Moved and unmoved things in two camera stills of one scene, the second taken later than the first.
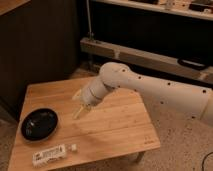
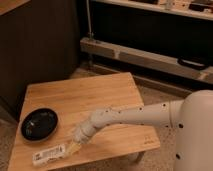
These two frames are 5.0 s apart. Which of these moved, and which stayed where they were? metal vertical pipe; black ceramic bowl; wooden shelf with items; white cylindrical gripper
Moved: white cylindrical gripper
Stayed: black ceramic bowl; wooden shelf with items; metal vertical pipe
